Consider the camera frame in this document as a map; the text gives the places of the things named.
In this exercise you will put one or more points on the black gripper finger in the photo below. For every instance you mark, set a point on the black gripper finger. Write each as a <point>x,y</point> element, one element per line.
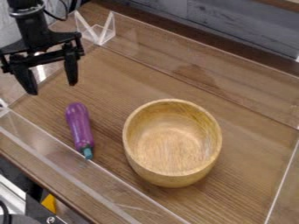
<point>23,74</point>
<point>71,64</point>

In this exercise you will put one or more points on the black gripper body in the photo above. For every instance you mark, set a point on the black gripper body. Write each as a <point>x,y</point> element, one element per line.
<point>40,46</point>

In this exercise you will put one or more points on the purple toy eggplant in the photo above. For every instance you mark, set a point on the purple toy eggplant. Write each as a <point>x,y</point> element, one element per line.
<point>78,121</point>

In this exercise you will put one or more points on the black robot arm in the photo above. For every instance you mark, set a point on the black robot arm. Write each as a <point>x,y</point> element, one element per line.
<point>28,5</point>

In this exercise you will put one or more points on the brown wooden bowl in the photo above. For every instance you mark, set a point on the brown wooden bowl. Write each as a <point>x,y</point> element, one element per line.
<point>173,141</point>

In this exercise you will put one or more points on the yellow black device corner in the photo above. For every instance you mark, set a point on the yellow black device corner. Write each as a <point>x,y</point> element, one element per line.
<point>39,212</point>

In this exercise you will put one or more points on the clear acrylic tray enclosure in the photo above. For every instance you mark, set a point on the clear acrylic tray enclosure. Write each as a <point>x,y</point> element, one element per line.
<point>143,65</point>

